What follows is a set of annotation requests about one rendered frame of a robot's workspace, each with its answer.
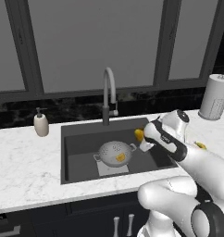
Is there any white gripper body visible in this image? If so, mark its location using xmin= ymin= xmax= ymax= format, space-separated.
xmin=139 ymin=138 xmax=156 ymax=153

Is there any white metal colander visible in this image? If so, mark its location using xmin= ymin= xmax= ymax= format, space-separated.
xmin=93 ymin=140 xmax=138 ymax=168

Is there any yellow green banana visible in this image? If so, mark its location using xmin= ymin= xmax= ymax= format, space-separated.
xmin=193 ymin=141 xmax=208 ymax=151

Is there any dark grey sink basin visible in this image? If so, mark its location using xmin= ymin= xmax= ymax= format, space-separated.
xmin=60 ymin=117 xmax=180 ymax=185

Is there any grey curved sink faucet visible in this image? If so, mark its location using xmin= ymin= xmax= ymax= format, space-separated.
xmin=101 ymin=67 xmax=119 ymax=127

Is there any yellow fruit piece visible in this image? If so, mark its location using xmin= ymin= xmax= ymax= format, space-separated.
xmin=115 ymin=153 xmax=127 ymax=163

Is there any dark drawer front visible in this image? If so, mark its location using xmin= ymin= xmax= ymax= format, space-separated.
xmin=65 ymin=192 xmax=143 ymax=216

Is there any dark cupboard door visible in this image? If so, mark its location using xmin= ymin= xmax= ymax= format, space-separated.
xmin=31 ymin=210 xmax=125 ymax=237
xmin=122 ymin=206 xmax=153 ymax=237

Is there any white paper towel roll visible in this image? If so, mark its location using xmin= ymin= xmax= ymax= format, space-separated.
xmin=197 ymin=73 xmax=224 ymax=121

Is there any beige soap dispenser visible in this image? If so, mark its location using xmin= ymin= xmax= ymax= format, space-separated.
xmin=33 ymin=106 xmax=50 ymax=138

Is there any dark framed window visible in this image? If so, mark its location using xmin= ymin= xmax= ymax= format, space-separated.
xmin=0 ymin=0 xmax=224 ymax=104

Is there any dark dishwasher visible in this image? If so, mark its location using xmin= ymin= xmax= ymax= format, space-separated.
xmin=0 ymin=212 xmax=24 ymax=237

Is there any silver cupboard handle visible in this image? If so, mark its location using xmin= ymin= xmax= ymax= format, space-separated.
xmin=112 ymin=216 xmax=121 ymax=237
xmin=126 ymin=213 xmax=135 ymax=237

